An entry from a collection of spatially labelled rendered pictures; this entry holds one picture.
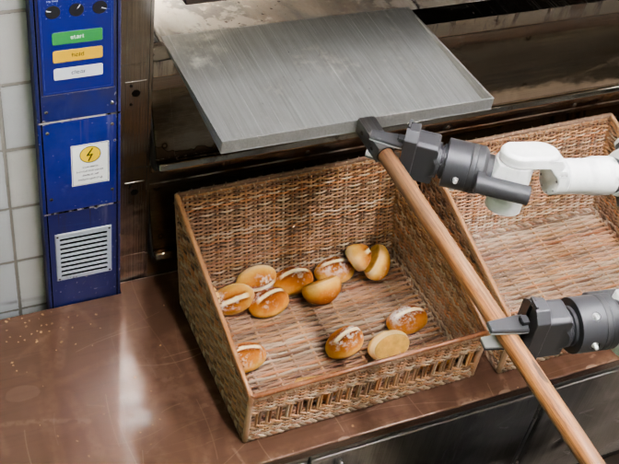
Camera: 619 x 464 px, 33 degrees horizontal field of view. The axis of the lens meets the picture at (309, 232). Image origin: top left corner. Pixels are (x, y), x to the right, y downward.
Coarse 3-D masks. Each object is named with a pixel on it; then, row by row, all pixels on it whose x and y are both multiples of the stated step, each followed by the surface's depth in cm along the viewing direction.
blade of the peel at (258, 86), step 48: (192, 48) 202; (240, 48) 204; (288, 48) 206; (336, 48) 208; (384, 48) 210; (432, 48) 212; (192, 96) 191; (240, 96) 193; (288, 96) 195; (336, 96) 197; (384, 96) 199; (432, 96) 201; (480, 96) 202; (240, 144) 181
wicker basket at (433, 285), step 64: (192, 192) 221; (256, 192) 228; (320, 192) 236; (384, 192) 244; (192, 256) 218; (256, 256) 237; (320, 256) 245; (192, 320) 229; (256, 320) 233; (320, 320) 235; (384, 320) 237; (448, 320) 235; (256, 384) 220; (320, 384) 206; (384, 384) 218
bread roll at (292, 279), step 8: (280, 272) 238; (288, 272) 237; (296, 272) 237; (304, 272) 238; (280, 280) 236; (288, 280) 236; (296, 280) 237; (304, 280) 238; (312, 280) 240; (288, 288) 237; (296, 288) 237
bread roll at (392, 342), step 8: (376, 336) 226; (384, 336) 226; (392, 336) 226; (400, 336) 227; (368, 344) 226; (376, 344) 225; (384, 344) 225; (392, 344) 226; (400, 344) 227; (408, 344) 228; (368, 352) 226; (376, 352) 225; (384, 352) 226; (392, 352) 226
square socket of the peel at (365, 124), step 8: (360, 120) 187; (368, 120) 188; (376, 120) 188; (360, 128) 187; (368, 128) 186; (376, 128) 186; (360, 136) 188; (368, 136) 185; (368, 144) 185; (376, 144) 183; (376, 152) 183; (376, 160) 184
